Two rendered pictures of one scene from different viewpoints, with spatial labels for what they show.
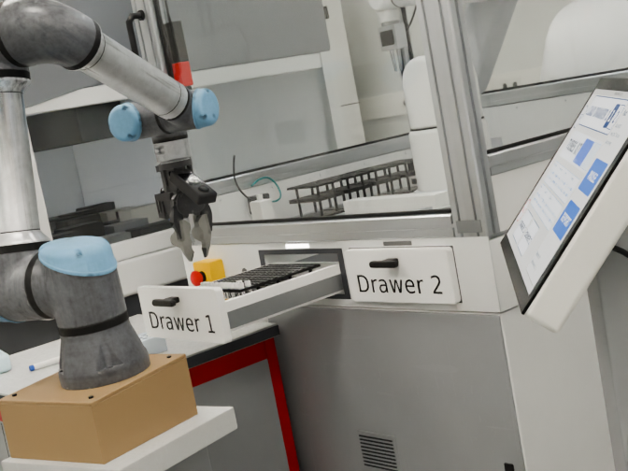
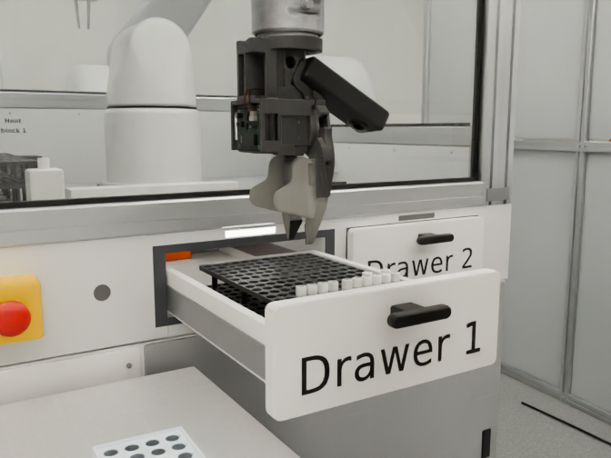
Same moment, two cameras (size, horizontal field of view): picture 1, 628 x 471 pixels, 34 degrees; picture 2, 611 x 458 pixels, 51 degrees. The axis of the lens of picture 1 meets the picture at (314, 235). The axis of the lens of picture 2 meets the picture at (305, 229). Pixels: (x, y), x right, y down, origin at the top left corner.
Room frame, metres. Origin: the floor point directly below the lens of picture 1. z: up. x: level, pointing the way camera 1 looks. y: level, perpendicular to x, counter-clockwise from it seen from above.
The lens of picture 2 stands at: (2.08, 0.93, 1.08)
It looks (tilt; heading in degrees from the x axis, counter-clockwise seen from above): 9 degrees down; 279
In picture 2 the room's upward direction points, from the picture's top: straight up
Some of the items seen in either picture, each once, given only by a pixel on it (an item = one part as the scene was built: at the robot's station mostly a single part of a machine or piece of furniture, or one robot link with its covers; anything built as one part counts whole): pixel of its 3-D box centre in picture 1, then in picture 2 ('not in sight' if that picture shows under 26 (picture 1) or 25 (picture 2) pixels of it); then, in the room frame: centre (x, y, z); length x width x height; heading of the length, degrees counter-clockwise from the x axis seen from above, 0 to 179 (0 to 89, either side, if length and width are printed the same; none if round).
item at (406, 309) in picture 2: (168, 301); (411, 313); (2.07, 0.31, 0.91); 0.07 x 0.04 x 0.01; 40
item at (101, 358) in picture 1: (99, 345); not in sight; (1.70, 0.39, 0.91); 0.15 x 0.15 x 0.10
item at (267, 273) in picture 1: (258, 290); (295, 297); (2.22, 0.14, 0.87); 0.22 x 0.18 x 0.06; 130
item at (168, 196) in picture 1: (178, 189); (282, 99); (2.21, 0.27, 1.12); 0.09 x 0.08 x 0.12; 40
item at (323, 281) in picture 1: (262, 291); (292, 299); (2.22, 0.13, 0.86); 0.40 x 0.26 x 0.06; 130
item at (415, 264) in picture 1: (399, 275); (419, 253); (2.05, -0.15, 0.87); 0.29 x 0.02 x 0.11; 40
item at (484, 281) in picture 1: (453, 227); (169, 229); (2.58, -0.35, 0.87); 1.02 x 0.95 x 0.14; 40
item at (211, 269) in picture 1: (208, 275); (6, 310); (2.54, 0.27, 0.88); 0.07 x 0.05 x 0.07; 40
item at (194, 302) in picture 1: (182, 313); (394, 336); (2.09, 0.29, 0.87); 0.29 x 0.02 x 0.11; 40
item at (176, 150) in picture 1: (171, 151); (289, 18); (2.20, 0.26, 1.20); 0.08 x 0.08 x 0.05
